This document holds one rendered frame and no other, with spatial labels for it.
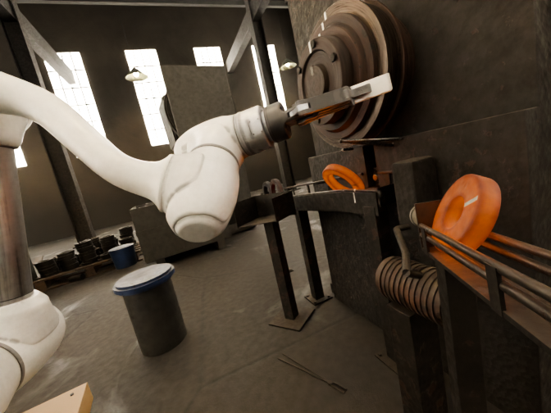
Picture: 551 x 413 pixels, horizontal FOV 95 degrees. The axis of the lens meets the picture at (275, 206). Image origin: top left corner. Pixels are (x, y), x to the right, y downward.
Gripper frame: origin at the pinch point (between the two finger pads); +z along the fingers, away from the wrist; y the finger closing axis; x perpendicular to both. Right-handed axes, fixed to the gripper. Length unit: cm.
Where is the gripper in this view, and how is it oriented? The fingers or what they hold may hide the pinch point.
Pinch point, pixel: (370, 88)
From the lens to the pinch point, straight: 54.5
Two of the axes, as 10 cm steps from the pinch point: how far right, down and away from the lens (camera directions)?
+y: -2.1, 2.0, -9.6
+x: -2.9, -9.5, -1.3
